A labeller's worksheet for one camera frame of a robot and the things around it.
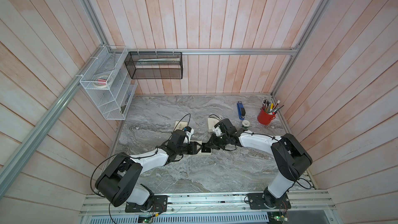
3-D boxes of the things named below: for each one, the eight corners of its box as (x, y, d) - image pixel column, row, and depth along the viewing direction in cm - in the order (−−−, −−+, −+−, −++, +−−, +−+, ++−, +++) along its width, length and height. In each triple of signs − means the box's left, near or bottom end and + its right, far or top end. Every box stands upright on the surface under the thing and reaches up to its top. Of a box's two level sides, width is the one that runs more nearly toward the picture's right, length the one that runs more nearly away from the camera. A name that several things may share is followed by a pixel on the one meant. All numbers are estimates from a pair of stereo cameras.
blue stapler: (239, 119, 108) (241, 115, 104) (236, 104, 117) (237, 99, 113) (244, 119, 108) (246, 115, 104) (241, 104, 117) (242, 100, 113)
